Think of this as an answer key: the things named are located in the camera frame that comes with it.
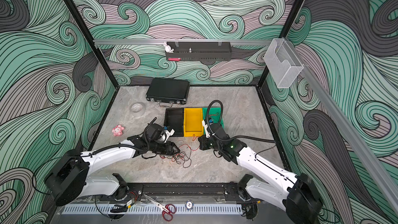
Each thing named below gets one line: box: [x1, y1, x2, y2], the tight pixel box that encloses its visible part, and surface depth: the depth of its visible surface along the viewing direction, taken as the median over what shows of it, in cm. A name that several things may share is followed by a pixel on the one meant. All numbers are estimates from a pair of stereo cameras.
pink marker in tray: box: [167, 57, 182, 62], surface depth 92 cm
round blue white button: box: [185, 200, 194, 210], surface depth 71 cm
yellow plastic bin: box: [183, 107, 205, 137], surface depth 99 cm
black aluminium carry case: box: [145, 77, 191, 108], surface depth 110 cm
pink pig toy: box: [111, 124, 125, 136], surface depth 94 cm
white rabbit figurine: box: [163, 41, 175, 53], surface depth 87 cm
